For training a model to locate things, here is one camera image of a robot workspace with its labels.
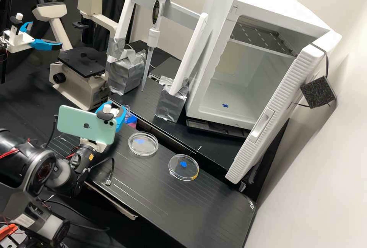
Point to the right wrist camera phone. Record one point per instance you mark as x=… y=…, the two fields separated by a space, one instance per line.
x=83 y=123

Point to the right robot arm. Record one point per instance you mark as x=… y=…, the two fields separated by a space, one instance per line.
x=31 y=162

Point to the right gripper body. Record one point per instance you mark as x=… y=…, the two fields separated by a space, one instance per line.
x=101 y=146

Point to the pipette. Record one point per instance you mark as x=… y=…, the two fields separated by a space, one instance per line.
x=154 y=33

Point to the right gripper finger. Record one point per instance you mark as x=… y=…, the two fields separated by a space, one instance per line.
x=122 y=116
x=98 y=110

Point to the petri dish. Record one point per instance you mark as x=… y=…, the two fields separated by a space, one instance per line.
x=142 y=144

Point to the cream microscope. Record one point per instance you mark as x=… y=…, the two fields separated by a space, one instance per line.
x=83 y=70

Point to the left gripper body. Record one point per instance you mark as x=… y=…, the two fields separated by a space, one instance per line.
x=17 y=41

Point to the white pipette stand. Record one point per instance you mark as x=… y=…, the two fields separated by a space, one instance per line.
x=183 y=16

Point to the black platform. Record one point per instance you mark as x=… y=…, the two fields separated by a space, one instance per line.
x=172 y=202
x=149 y=101

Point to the dark grey flat slab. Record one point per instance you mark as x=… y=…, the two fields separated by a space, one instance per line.
x=166 y=69

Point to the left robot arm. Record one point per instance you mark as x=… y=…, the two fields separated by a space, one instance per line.
x=2 y=46

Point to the incubator door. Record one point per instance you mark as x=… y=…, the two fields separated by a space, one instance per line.
x=275 y=110

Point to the white incubator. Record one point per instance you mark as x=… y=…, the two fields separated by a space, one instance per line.
x=258 y=16

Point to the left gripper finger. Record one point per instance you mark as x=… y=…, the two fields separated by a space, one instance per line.
x=43 y=44
x=25 y=24

